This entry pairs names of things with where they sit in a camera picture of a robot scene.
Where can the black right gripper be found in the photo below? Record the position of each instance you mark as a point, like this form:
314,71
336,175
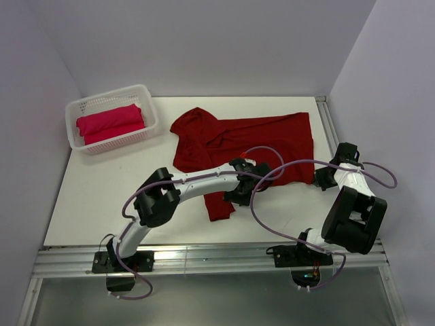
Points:
319,180

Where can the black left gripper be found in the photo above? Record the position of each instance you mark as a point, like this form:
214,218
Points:
242,201

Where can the dark red t shirt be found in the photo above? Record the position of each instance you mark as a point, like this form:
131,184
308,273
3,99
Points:
206,142

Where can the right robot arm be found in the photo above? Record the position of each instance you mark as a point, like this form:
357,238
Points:
356,215

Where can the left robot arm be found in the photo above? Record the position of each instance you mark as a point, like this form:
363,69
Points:
156,200

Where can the pink rolled t shirt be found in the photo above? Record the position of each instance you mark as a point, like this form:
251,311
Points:
105,125

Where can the white perforated plastic basket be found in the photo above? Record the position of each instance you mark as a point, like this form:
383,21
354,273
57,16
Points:
137,94

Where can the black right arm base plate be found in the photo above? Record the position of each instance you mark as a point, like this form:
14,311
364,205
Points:
298,255

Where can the aluminium frame rail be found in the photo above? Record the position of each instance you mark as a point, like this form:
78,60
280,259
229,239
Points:
204,273

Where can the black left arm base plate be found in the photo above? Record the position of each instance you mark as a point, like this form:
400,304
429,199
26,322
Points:
141,261

